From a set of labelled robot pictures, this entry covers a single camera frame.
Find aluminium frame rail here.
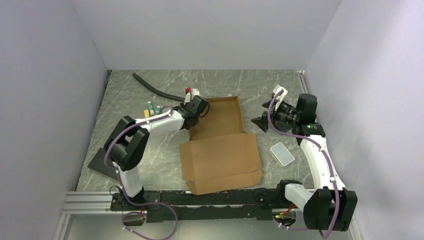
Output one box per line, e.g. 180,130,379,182
52,191,113,240

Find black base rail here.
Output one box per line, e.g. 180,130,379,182
110,188,292,223

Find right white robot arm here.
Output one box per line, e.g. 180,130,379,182
251,93,358,232

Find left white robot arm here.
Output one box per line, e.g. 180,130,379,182
99,95,210,210

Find clear plastic lid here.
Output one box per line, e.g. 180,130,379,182
270,142,295,167

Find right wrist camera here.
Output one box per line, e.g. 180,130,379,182
273,84,288,110

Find black corrugated hose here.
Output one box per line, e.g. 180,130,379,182
131,73,186,102

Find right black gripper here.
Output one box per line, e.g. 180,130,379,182
251,99,301,132

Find left black foam pad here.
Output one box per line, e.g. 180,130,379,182
88,147,118,180

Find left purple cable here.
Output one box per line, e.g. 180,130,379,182
103,105,178,240

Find brown cardboard box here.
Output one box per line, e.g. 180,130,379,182
179,96,263,195

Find yellow marker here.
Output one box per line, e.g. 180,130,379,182
143,109,150,118

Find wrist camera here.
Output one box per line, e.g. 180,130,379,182
273,84,288,110
184,87,200,104

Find green white glue stick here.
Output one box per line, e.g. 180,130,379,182
147,101,155,116
155,105,162,115

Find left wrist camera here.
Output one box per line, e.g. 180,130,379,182
184,87,200,104

